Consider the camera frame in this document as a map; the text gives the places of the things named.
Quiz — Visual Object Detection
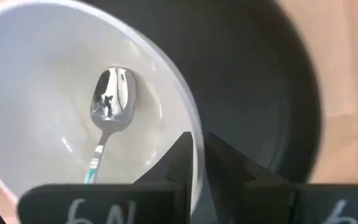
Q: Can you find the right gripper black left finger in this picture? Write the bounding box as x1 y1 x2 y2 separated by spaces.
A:
17 131 195 224

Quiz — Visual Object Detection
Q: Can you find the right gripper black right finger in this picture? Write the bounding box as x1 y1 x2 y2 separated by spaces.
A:
204 133 358 224

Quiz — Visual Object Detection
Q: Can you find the white round bowl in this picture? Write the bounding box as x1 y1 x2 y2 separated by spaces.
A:
0 0 206 215

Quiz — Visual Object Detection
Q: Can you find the black round plate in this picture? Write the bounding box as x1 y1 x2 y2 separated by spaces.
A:
82 0 323 224

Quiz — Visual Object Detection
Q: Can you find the silver metal spoon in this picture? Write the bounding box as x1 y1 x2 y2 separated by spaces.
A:
84 67 137 185

